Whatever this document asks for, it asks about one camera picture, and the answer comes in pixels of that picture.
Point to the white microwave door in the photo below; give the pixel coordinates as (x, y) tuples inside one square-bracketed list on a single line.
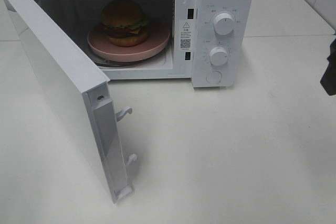
[(77, 91)]

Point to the round white door button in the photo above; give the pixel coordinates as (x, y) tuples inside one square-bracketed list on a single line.
[(214, 77)]

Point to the upper white microwave knob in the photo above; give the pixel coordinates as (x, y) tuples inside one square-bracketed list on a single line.
[(224, 23)]

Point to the white microwave knob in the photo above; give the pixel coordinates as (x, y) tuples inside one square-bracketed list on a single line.
[(224, 23), (218, 56)]

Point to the pink round plate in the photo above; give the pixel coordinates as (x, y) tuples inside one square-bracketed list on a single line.
[(159, 36)]

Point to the burger with lettuce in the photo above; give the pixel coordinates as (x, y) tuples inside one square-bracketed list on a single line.
[(125, 23)]

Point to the white microwave oven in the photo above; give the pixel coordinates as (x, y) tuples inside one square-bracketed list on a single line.
[(198, 40)]

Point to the lower white microwave knob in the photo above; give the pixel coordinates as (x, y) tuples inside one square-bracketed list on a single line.
[(218, 56)]

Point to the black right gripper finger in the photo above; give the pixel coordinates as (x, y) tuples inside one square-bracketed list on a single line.
[(328, 80)]

